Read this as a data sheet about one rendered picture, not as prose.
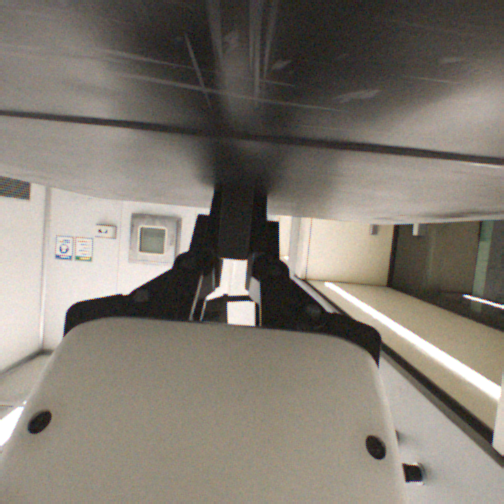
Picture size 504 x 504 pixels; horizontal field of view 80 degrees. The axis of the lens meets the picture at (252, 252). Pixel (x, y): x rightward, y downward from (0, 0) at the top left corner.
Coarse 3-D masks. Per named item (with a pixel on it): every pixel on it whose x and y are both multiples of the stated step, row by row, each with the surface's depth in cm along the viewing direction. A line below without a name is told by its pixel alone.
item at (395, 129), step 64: (0, 0) 3; (64, 0) 3; (128, 0) 3; (192, 0) 2; (256, 0) 2; (320, 0) 2; (384, 0) 2; (448, 0) 2; (0, 64) 4; (64, 64) 4; (128, 64) 4; (192, 64) 3; (256, 64) 3; (320, 64) 3; (384, 64) 3; (448, 64) 3; (0, 128) 7; (64, 128) 6; (128, 128) 6; (192, 128) 6; (256, 128) 5; (320, 128) 5; (384, 128) 5; (448, 128) 5; (128, 192) 19; (192, 192) 16; (256, 192) 13; (320, 192) 12; (384, 192) 10; (448, 192) 9
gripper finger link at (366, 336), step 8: (328, 312) 12; (328, 320) 12; (336, 320) 11; (344, 320) 11; (352, 320) 11; (296, 328) 12; (328, 328) 11; (336, 328) 11; (344, 328) 11; (352, 328) 11; (360, 328) 11; (368, 328) 11; (344, 336) 11; (352, 336) 11; (360, 336) 11; (368, 336) 11; (376, 336) 11; (360, 344) 11; (368, 344) 11; (376, 344) 11; (368, 352) 11; (376, 352) 11; (376, 360) 10
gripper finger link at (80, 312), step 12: (84, 300) 11; (96, 300) 11; (108, 300) 11; (120, 300) 11; (72, 312) 11; (84, 312) 11; (96, 312) 11; (108, 312) 11; (120, 312) 11; (72, 324) 10
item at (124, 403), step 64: (128, 320) 9; (192, 320) 10; (64, 384) 8; (128, 384) 8; (192, 384) 8; (256, 384) 8; (320, 384) 8; (64, 448) 7; (128, 448) 7; (192, 448) 7; (256, 448) 7; (320, 448) 7; (384, 448) 8
